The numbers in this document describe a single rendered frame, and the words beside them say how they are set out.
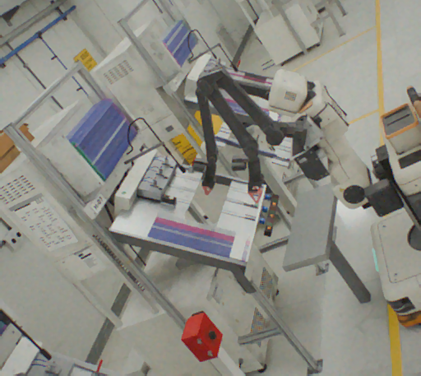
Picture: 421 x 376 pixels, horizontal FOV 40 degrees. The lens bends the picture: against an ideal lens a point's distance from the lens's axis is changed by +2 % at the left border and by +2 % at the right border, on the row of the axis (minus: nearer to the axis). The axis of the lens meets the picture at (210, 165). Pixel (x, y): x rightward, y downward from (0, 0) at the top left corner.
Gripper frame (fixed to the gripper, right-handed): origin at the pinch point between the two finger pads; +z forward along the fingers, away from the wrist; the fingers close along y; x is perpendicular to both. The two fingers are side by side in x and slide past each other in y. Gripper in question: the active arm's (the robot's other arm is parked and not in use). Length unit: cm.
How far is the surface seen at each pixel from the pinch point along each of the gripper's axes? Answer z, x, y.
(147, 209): 0.9, -27.2, 24.8
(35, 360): -8, -36, 132
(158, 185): -6.0, -25.9, 11.4
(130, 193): -7.1, -37.1, 25.3
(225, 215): 1.2, 13.8, 14.6
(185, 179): 0.7, -14.9, -8.6
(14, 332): -11, -48, 126
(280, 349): 72, 60, 33
